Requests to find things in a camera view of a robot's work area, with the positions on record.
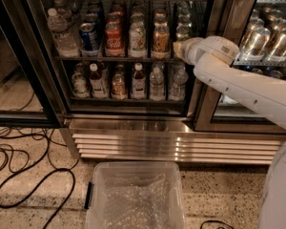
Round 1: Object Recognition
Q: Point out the clear water bottle middle shelf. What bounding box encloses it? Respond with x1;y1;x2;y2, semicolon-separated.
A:
48;8;80;57

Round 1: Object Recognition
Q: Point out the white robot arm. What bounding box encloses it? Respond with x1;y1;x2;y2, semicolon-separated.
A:
174;35;286;229

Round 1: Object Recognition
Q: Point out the dark tea bottle white cap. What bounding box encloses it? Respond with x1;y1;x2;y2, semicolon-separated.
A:
131;63;146;99

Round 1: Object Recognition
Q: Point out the gold brown soda can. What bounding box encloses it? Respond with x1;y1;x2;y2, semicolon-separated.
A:
151;26;170;60

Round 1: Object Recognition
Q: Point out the bubble wrap sheet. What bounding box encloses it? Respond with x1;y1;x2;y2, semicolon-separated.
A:
101;174;170;229

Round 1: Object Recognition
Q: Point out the orange can bottom shelf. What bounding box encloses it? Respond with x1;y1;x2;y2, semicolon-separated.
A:
112;73;127;99

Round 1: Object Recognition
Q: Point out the black cable bottom edge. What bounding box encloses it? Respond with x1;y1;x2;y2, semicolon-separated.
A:
199;219;235;229

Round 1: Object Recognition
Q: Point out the black floor cable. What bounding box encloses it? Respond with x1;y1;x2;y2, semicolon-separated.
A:
0;126;80;229

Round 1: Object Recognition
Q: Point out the white green 7up can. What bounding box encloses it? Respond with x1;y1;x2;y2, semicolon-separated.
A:
129;23;147;58

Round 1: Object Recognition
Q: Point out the clear plastic storage bin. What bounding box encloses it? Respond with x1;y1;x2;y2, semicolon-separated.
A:
84;161;186;229

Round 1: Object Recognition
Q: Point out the red juice bottle white cap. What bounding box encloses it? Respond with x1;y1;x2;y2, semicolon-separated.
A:
89;63;109;99

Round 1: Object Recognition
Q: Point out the green soda can front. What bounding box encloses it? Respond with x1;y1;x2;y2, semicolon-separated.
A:
175;26;191;42

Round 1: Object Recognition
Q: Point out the open glass fridge door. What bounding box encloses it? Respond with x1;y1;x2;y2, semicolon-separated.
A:
0;0;63;128

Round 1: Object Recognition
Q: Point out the green soda can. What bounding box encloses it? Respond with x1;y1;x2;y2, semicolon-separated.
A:
177;16;192;27
175;26;191;42

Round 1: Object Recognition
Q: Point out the stainless steel fridge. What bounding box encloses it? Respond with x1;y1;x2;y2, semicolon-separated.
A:
0;0;286;166

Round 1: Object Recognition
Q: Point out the blue pepsi can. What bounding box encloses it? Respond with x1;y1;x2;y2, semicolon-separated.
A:
79;23;100;56

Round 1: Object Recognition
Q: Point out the red coca cola can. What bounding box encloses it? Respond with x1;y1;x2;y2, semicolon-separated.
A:
105;23;125;56

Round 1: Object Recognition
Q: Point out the right glass fridge door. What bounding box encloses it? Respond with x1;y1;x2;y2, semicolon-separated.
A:
194;0;286;135

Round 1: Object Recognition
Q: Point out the clear jar bottom shelf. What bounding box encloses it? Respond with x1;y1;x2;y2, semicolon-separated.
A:
71;73;90;98

